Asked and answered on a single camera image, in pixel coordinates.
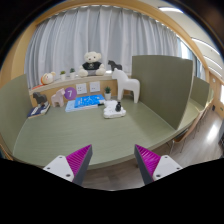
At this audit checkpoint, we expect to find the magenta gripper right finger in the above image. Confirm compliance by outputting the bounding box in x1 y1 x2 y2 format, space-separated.
134 145 182 185

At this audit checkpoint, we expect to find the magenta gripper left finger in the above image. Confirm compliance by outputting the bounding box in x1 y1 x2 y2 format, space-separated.
44 145 93 186

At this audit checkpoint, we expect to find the dark book with white items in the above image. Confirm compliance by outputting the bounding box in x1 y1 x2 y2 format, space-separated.
27 105 50 118

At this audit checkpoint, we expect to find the blue book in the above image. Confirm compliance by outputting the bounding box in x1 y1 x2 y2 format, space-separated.
65 94 105 112

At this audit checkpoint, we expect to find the pink wooden horse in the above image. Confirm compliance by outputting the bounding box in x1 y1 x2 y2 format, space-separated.
51 88 65 107

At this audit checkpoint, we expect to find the purple round number sign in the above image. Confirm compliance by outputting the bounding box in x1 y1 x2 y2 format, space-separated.
64 87 77 100

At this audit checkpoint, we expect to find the dark grey wooden horse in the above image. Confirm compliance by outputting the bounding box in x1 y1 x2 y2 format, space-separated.
33 92 47 105

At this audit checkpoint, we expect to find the small potted plant on desk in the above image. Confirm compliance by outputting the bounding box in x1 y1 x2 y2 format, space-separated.
104 86 111 100

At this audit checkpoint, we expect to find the wooden shelf ledge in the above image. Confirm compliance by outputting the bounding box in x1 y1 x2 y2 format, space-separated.
29 74 118 106

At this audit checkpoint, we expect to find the green right desk partition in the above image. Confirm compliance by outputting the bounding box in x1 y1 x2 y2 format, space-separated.
132 55 193 129

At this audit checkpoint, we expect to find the green desk partition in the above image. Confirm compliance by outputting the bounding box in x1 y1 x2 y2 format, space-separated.
132 55 193 129
0 74 32 151

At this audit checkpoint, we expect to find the green left desk partition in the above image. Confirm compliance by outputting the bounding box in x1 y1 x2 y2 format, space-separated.
0 74 32 151

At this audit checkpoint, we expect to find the large white wooden horse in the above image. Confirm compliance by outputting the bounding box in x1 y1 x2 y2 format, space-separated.
112 68 140 103

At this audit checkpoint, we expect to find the green far right partition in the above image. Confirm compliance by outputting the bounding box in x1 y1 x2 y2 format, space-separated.
190 77 210 107

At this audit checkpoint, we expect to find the left potted plant on shelf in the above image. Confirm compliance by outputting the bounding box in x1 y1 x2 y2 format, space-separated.
60 70 66 81

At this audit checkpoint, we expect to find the potted plant on shelf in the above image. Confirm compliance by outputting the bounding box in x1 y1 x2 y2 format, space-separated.
70 68 75 79
60 70 66 81

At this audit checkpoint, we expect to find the right potted plant on shelf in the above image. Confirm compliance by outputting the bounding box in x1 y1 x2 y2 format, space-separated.
70 68 75 79

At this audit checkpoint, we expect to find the cream teddy bear black shirt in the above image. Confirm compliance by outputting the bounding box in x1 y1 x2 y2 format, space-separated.
78 51 106 77

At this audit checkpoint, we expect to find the small black horse figurine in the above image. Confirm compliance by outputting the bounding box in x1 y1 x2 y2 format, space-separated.
108 60 122 71

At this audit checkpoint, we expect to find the grey white curtain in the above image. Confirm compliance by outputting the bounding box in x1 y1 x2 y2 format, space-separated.
24 6 178 88

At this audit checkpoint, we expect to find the left white wall socket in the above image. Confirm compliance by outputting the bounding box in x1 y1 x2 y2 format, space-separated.
76 83 87 95

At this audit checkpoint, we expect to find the white wall socket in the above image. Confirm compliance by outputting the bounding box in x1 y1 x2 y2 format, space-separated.
90 81 100 93
76 83 87 95

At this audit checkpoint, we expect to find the right white wall socket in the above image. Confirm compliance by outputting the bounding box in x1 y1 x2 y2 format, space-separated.
90 81 100 93

